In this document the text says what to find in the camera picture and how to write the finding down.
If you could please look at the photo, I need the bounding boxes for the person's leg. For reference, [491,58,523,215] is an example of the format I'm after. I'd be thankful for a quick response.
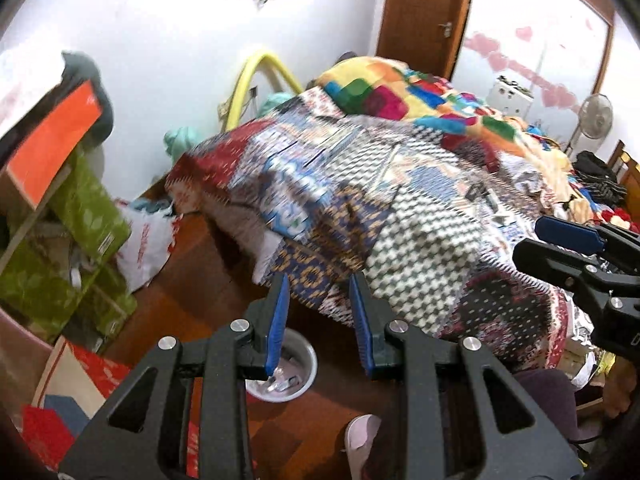
[514,369,587,442]

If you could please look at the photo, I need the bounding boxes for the person's white shoe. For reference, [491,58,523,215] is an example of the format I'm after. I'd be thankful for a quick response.
[344,414,384,480]

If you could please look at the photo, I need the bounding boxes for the silver wrapper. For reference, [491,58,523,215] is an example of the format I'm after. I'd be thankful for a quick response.
[267,372,302,394]

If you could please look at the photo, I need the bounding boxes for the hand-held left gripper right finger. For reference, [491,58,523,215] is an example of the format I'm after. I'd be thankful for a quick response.
[347,272,586,480]

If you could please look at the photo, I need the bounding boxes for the white plastic shopping bag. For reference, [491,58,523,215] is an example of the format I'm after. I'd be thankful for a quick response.
[116,199,177,292]

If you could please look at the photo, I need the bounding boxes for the green leaf-pattern box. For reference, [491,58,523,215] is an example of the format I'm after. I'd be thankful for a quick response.
[0,237,97,343]
[49,152,132,263]

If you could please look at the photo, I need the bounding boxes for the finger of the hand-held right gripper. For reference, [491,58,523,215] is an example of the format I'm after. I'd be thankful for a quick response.
[512,237,603,292]
[534,215,608,257]

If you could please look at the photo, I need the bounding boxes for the red patterned carton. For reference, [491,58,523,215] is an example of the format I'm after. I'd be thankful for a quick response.
[22,337,134,461]

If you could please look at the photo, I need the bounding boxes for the colourful block-pattern blanket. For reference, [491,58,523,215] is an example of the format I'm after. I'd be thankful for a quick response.
[315,56,576,201]

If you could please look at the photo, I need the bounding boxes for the standing electric fan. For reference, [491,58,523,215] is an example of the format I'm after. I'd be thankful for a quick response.
[566,93,614,157]

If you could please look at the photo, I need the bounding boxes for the orange box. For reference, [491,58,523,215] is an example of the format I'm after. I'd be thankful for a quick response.
[6,79,104,209]

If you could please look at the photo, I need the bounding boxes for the red plush toy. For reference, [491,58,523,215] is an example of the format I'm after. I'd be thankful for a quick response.
[596,207,640,234]

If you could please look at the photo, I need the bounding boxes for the person's right hand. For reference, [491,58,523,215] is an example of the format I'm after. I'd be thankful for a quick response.
[602,360,640,418]

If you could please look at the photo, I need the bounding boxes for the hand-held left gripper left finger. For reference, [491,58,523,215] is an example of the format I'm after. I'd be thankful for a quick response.
[57,272,292,480]

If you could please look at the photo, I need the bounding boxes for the frosted sliding-door wardrobe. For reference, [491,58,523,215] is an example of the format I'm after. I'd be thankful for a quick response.
[450,0,617,161]

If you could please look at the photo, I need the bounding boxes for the white plastic bucket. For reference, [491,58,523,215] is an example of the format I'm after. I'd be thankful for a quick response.
[245,329,319,404]

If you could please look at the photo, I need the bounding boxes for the brown wooden door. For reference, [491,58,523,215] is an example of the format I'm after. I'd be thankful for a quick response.
[375,0,477,80]

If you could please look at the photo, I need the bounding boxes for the teal soft cushion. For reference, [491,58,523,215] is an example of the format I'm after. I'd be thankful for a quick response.
[259,91,297,117]
[164,126,207,162]

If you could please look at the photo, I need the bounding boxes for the white cloth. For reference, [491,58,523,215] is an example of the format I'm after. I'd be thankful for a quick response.
[0,51,67,137]

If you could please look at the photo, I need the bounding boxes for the black clothes pile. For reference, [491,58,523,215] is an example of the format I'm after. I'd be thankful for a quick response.
[572,151,629,207]

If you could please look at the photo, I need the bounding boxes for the patchwork bed sheet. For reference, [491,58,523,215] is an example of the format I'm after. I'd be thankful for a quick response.
[165,87,581,366]

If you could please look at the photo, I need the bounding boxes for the small white cabinet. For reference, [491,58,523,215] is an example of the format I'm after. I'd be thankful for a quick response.
[487,75,534,117]

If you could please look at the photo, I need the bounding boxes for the cluster of small bed items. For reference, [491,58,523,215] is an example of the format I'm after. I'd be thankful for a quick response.
[464,180,517,227]

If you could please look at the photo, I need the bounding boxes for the yellow foam hoop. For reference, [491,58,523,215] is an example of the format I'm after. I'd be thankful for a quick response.
[225,50,304,132]

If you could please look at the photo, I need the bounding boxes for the wooden bed headboard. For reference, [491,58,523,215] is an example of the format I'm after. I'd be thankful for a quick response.
[607,139,640,192]

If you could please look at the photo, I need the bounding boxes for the pink heart stickers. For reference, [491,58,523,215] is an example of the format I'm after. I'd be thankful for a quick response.
[464,24,597,111]

